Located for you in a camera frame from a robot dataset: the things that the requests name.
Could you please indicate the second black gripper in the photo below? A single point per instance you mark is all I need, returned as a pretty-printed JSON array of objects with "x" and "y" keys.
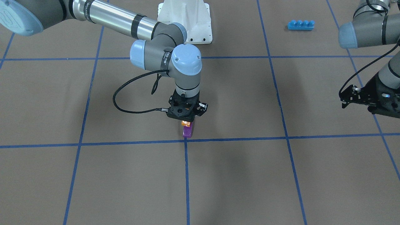
[{"x": 372, "y": 95}]

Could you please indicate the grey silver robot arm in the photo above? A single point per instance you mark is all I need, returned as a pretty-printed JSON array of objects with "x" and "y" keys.
[{"x": 158, "y": 48}]

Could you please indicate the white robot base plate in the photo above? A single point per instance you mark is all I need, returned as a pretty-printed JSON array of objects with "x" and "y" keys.
[{"x": 193, "y": 15}]

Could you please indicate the second grey robot arm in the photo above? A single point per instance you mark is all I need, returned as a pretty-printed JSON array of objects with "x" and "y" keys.
[{"x": 372, "y": 25}]

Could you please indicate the orange trapezoid block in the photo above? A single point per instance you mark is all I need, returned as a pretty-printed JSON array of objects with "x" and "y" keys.
[{"x": 186, "y": 123}]

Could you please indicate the blue studded brick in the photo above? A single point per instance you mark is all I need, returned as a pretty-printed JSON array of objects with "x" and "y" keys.
[{"x": 301, "y": 25}]

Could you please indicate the purple trapezoid block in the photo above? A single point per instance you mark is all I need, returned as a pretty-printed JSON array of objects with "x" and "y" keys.
[{"x": 187, "y": 131}]

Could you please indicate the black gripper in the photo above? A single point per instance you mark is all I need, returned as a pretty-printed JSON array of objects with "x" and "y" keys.
[{"x": 202, "y": 107}]

